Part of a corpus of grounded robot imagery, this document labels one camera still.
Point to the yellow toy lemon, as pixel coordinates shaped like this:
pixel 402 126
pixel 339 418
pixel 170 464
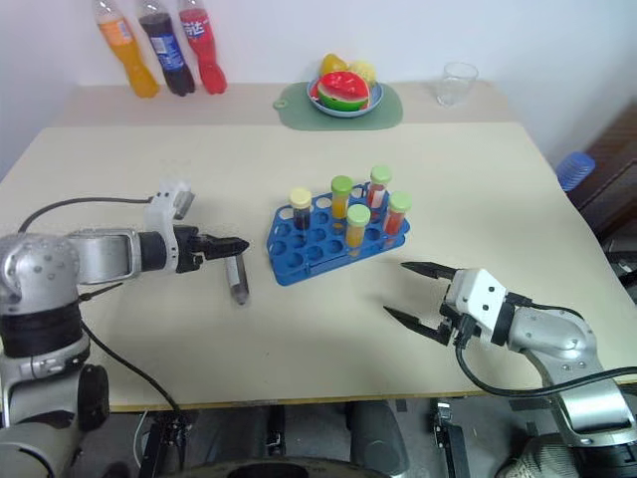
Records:
pixel 364 70

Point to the orange-yellow toy fruit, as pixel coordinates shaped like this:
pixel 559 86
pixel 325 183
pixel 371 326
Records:
pixel 332 64

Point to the clear test tube grey liquid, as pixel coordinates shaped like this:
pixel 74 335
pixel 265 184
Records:
pixel 239 284

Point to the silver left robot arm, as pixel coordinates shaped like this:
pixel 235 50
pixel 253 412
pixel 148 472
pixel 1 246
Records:
pixel 99 254

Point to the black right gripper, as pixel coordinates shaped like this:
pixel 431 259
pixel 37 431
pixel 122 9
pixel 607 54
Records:
pixel 450 326

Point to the yellow-capped tube dark liquid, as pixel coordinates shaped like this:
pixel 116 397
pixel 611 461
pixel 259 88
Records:
pixel 301 206

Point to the dark brown wooden furniture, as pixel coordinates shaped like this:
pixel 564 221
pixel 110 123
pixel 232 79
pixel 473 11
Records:
pixel 612 164

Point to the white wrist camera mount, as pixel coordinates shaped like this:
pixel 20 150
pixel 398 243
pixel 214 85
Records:
pixel 480 299
pixel 161 211

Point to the red soda bottle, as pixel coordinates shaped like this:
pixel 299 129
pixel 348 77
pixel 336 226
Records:
pixel 204 45

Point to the clear plastic cup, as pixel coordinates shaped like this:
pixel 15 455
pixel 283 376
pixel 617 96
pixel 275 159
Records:
pixel 457 84

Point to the dark grey rounded shape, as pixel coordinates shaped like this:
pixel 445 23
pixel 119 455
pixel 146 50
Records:
pixel 378 438

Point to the orange soda bottle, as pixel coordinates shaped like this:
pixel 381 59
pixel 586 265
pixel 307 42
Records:
pixel 127 55

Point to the grey white mesh object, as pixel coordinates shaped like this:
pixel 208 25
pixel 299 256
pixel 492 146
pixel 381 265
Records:
pixel 537 460

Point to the green silicone mat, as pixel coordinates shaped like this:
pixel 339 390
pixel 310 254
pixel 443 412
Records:
pixel 298 112

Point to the dark cola bottle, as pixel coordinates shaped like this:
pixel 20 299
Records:
pixel 166 50

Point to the blue test tube rack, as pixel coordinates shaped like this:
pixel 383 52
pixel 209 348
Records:
pixel 318 249

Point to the blue ribbed plastic stool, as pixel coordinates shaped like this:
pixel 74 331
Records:
pixel 576 171

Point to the light blue plate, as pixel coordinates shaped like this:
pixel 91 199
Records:
pixel 343 112

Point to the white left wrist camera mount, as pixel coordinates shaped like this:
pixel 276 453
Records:
pixel 161 211

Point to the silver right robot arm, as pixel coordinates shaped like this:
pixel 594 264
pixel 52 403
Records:
pixel 557 333

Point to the green-capped tube orange liquid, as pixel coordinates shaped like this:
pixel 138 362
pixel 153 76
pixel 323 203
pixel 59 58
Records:
pixel 341 194
pixel 358 224

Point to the green-capped tube red liquid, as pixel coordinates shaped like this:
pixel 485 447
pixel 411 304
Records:
pixel 398 211
pixel 379 184

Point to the black metal table clamp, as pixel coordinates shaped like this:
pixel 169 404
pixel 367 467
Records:
pixel 448 438
pixel 164 443

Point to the toy watermelon slice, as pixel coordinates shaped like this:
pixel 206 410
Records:
pixel 346 89

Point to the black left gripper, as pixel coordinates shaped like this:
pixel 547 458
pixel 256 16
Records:
pixel 186 249

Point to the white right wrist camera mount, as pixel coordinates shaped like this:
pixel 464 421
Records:
pixel 480 299

